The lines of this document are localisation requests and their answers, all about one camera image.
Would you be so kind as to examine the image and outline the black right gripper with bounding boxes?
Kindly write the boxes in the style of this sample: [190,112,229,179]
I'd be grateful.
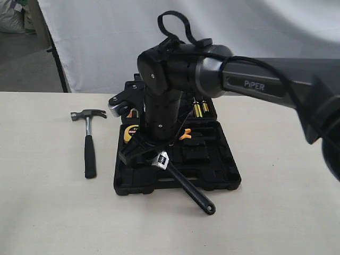
[118,134,170,165]

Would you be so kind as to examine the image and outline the claw hammer black grip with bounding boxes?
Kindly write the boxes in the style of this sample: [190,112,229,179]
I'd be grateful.
[70,108,108,179]

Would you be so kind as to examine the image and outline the adjustable wrench black handle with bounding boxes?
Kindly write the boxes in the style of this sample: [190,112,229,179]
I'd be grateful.
[152,151,216,215]

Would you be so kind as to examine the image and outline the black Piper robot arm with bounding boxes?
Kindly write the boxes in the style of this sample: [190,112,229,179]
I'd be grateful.
[118,44,339,177]

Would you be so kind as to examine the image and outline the black plastic tool case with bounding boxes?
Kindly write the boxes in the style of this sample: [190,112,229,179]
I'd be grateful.
[113,73,242,197]

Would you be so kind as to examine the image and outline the yellow tape measure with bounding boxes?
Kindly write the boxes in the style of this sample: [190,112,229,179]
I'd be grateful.
[123,124,139,144]

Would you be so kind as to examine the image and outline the long yellow black screwdriver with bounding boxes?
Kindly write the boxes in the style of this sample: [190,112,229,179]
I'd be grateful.
[193,97,202,118]

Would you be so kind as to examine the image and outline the short yellow black screwdriver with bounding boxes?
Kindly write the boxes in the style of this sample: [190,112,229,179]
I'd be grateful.
[201,97,209,113]

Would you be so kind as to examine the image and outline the white backdrop cloth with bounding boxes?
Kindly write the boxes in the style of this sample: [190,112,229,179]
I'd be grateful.
[39,0,339,94]

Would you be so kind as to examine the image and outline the black backdrop stand pole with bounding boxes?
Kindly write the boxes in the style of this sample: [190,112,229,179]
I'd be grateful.
[37,1,71,93]

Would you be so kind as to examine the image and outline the white sack in background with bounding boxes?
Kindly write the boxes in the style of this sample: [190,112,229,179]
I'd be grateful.
[1,0,24,33]

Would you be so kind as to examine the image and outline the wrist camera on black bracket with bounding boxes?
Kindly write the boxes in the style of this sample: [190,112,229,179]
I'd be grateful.
[108,81,145,117]

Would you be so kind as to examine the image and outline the orange handled pliers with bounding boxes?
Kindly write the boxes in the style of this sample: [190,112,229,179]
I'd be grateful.
[179,129,192,140]

